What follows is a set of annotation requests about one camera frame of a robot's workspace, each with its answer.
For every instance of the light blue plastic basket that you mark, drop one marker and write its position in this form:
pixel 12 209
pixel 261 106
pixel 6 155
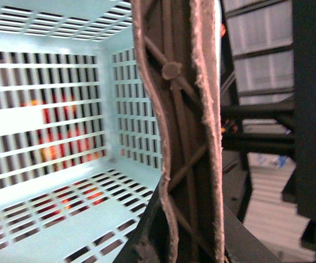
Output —
pixel 80 149

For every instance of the dark padded left gripper left finger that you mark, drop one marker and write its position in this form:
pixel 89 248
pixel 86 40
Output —
pixel 153 238

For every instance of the black fruit display shelf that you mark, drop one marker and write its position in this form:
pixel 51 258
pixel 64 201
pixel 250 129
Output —
pixel 269 93

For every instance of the dark padded left gripper right finger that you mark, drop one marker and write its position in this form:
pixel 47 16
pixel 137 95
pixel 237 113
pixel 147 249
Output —
pixel 241 245

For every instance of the brown basket handle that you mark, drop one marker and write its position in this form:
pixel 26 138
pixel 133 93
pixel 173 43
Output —
pixel 177 45

